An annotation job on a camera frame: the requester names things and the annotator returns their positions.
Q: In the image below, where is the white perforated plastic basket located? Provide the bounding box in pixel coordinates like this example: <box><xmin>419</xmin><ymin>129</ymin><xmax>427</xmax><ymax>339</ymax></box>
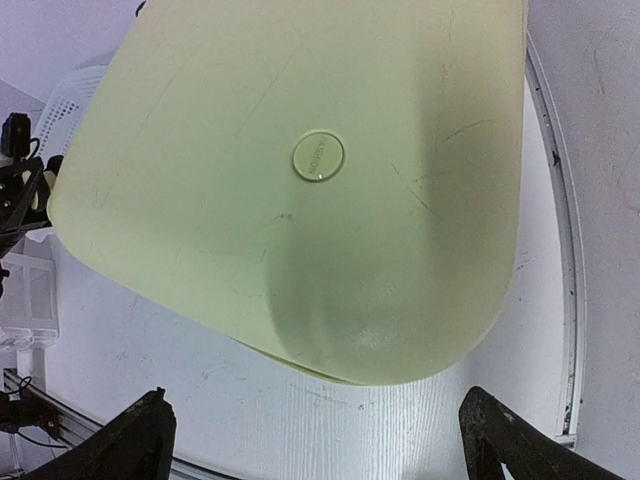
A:
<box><xmin>32</xmin><ymin>51</ymin><xmax>115</xmax><ymax>166</ymax></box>

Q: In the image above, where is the pale yellow hard-shell suitcase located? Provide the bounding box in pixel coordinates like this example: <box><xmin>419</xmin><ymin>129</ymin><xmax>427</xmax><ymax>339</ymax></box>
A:
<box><xmin>47</xmin><ymin>1</ymin><xmax>528</xmax><ymax>385</ymax></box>

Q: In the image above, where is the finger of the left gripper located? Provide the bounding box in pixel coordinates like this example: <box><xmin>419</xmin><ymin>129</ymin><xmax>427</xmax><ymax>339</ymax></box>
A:
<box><xmin>1</xmin><ymin>157</ymin><xmax>46</xmax><ymax>235</ymax></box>

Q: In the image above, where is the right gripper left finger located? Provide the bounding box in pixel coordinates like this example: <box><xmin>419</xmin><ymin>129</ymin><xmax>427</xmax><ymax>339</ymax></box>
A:
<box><xmin>29</xmin><ymin>388</ymin><xmax>177</xmax><ymax>480</ymax></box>

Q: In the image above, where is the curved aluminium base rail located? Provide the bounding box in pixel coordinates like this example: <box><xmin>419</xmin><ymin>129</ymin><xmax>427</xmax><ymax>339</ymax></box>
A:
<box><xmin>1</xmin><ymin>47</ymin><xmax>586</xmax><ymax>479</ymax></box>

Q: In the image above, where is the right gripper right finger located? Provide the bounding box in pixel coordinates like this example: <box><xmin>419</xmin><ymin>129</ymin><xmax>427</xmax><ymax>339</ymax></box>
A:
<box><xmin>458</xmin><ymin>386</ymin><xmax>615</xmax><ymax>479</ymax></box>

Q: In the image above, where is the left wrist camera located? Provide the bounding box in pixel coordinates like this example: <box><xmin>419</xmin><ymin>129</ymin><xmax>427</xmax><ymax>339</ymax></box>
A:
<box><xmin>1</xmin><ymin>112</ymin><xmax>40</xmax><ymax>161</ymax></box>

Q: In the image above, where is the white plastic drawer organizer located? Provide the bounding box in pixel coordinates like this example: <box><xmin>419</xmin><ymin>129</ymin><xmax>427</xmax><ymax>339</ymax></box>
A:
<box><xmin>1</xmin><ymin>238</ymin><xmax>60</xmax><ymax>390</ymax></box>

